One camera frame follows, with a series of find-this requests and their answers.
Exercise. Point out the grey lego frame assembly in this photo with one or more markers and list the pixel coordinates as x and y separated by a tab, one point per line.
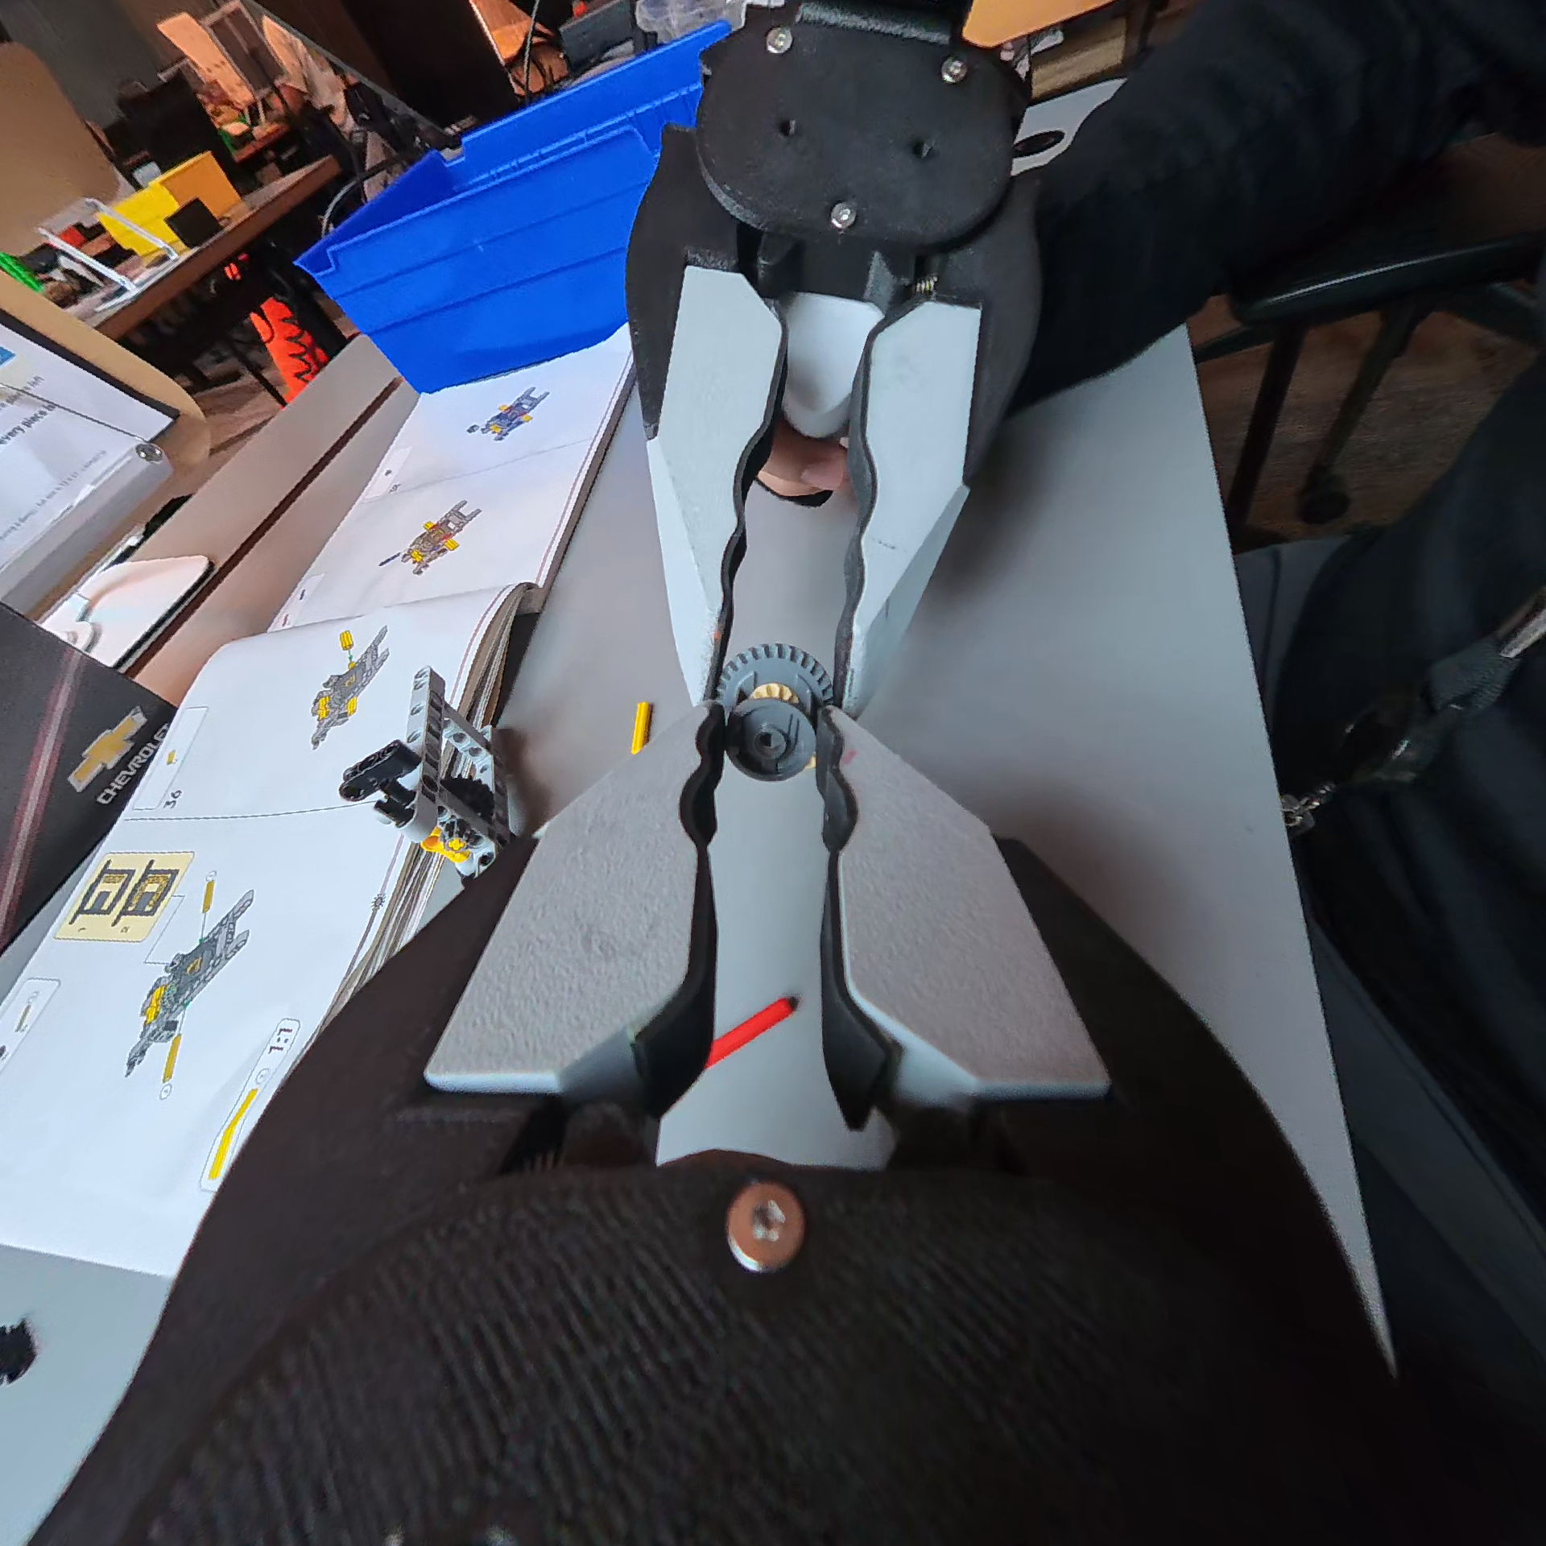
453	773

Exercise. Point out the black office chair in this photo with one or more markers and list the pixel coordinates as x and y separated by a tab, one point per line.
1364	289

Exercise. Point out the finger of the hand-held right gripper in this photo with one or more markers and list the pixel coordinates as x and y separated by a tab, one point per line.
707	434
919	458

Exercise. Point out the blue plastic bin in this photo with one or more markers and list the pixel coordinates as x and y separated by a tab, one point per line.
520	228

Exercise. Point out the black lego piece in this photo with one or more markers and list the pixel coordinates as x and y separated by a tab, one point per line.
15	1353

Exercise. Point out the grey lego differential gear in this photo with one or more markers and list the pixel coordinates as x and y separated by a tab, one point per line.
774	730

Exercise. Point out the clear acrylic sign holder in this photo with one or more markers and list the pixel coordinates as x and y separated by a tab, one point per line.
61	421

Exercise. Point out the wooden workbench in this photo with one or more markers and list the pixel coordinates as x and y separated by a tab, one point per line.
278	204

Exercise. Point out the lego instruction booklet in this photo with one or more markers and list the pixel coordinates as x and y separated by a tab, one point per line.
278	966

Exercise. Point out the white flat device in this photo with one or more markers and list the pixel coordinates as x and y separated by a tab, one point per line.
133	598

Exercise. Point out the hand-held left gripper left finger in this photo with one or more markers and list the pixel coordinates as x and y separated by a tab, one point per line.
580	953

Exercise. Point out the person's right forearm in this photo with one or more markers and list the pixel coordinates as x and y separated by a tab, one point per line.
1208	180

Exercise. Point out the person's right hand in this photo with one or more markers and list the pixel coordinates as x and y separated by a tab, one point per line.
803	465

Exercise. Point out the yellow storage bin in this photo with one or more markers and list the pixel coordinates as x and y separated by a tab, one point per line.
181	199

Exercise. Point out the orange black patterned object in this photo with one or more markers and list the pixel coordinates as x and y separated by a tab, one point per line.
290	349

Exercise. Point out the yellow lego axle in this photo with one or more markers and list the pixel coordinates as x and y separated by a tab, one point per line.
641	727

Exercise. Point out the red lego axle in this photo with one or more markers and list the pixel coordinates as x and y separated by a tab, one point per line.
750	1032

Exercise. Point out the black lego set box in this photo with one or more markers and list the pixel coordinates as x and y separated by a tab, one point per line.
61	773

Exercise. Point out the tan lego bevel gear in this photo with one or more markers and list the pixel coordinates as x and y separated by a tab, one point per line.
774	694

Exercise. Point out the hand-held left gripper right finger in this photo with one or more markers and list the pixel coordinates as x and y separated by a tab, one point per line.
954	953

